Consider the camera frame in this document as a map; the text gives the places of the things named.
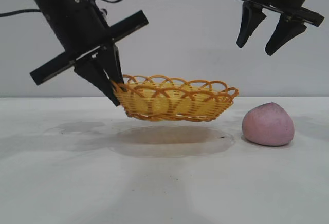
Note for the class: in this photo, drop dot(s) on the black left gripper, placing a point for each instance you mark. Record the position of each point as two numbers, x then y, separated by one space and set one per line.
69 28

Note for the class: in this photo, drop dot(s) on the yellow woven wicker basket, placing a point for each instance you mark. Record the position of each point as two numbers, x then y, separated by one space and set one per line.
174 105

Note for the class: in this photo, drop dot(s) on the pink peach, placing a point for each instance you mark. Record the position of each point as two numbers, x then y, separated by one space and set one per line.
267 126

